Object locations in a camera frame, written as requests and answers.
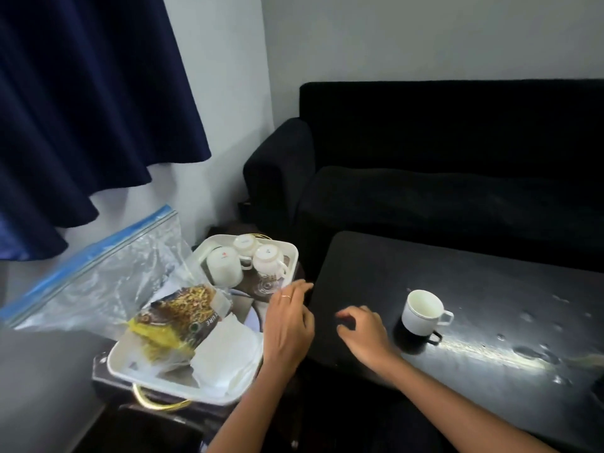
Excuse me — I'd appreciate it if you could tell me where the person's left hand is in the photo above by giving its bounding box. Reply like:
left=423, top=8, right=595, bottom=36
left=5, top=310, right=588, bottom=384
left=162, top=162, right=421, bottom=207
left=262, top=279, right=316, bottom=373

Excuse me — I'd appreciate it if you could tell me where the person's right hand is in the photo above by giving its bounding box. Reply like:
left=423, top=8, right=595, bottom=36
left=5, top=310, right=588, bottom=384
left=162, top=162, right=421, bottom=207
left=335, top=305, right=402, bottom=373

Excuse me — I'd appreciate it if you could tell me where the plain white cup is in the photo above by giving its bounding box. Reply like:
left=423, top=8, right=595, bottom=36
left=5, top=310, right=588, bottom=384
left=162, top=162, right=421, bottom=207
left=205, top=246, right=245, bottom=288
left=401, top=289, right=455, bottom=337

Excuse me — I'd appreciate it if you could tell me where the stack of white napkins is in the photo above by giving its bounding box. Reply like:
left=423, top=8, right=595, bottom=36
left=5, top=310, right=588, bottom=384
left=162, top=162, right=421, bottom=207
left=191, top=313, right=264, bottom=391

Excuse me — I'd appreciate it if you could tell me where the patterned white cup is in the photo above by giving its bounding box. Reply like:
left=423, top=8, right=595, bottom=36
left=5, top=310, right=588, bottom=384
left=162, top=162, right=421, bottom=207
left=232, top=233, right=261, bottom=267
left=252, top=243, right=289, bottom=279

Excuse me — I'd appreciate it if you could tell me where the person's left forearm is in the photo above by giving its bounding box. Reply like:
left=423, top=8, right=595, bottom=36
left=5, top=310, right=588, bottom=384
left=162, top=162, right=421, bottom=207
left=207, top=361, right=303, bottom=453

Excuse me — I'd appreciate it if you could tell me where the person's right forearm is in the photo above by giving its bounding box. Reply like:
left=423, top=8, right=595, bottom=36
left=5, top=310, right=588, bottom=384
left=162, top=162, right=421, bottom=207
left=377, top=355, right=562, bottom=453

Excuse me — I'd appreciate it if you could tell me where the black table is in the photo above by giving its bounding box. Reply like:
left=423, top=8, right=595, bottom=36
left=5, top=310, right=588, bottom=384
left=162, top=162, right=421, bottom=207
left=306, top=230, right=604, bottom=453

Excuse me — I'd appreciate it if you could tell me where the white tray with printed base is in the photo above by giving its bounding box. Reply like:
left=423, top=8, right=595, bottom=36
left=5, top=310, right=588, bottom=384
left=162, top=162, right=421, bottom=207
left=106, top=233, right=301, bottom=407

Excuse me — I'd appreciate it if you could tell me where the clear zip bag blue seal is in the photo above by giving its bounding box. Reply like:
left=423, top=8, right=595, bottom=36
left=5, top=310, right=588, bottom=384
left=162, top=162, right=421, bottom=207
left=0, top=204, right=232, bottom=373

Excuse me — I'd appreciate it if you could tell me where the black fabric sofa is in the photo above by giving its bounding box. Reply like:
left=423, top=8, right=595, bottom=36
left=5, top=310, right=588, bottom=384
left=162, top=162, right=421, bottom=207
left=243, top=79, right=604, bottom=274

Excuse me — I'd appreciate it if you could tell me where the navy blue curtain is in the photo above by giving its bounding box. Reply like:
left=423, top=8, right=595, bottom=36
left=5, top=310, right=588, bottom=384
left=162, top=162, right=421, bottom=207
left=0, top=0, right=212, bottom=262

